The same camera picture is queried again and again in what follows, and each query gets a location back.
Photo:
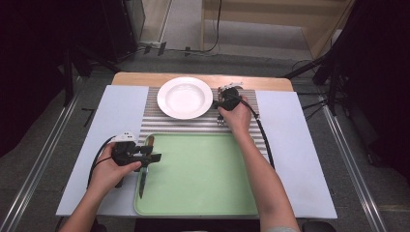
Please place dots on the white plate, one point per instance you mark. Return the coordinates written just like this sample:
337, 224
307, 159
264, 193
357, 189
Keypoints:
184, 98

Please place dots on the black plugs on floor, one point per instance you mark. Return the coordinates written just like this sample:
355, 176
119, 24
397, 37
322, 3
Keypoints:
161, 47

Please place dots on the person's grey sleeve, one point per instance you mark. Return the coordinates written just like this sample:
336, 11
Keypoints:
282, 229

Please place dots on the wooden shelf frame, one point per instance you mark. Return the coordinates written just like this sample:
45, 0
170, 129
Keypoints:
309, 32

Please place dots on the person's right hand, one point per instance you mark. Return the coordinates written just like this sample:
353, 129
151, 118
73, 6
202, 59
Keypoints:
239, 121

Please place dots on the black cabinet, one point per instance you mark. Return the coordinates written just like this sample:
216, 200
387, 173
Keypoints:
121, 29

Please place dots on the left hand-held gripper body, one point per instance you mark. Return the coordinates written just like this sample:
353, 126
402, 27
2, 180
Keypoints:
124, 154

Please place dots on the green tray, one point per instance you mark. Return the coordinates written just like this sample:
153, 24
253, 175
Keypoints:
199, 174

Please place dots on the black stand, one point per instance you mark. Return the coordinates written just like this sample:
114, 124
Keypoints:
332, 87
67, 80

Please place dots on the dark curtain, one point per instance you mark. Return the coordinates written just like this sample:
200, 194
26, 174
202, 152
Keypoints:
29, 64
383, 80

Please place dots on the metal floor rail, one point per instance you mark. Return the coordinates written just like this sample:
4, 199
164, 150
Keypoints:
353, 167
42, 161

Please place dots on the striped placemat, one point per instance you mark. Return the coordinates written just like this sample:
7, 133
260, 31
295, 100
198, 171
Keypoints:
161, 124

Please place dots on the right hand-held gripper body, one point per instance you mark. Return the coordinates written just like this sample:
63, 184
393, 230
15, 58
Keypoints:
231, 100

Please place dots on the person's left hand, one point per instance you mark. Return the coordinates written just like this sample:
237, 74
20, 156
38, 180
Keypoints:
106, 174

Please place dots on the pale blue board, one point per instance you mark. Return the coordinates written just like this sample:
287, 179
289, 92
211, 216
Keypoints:
119, 112

